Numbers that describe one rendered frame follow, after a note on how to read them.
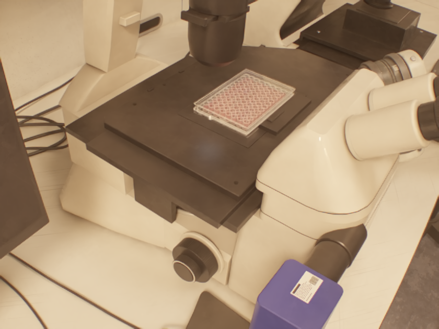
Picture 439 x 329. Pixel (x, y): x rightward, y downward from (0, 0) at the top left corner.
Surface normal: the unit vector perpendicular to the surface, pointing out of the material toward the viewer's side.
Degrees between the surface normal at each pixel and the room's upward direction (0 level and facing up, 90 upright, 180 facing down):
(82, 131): 0
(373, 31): 90
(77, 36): 90
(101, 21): 90
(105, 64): 100
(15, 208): 86
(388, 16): 0
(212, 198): 0
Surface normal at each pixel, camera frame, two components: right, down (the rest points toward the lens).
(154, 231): -0.31, 0.62
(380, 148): -0.38, 0.79
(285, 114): 0.05, -0.75
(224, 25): 0.21, 0.66
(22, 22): 0.80, 0.43
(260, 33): -0.59, 0.51
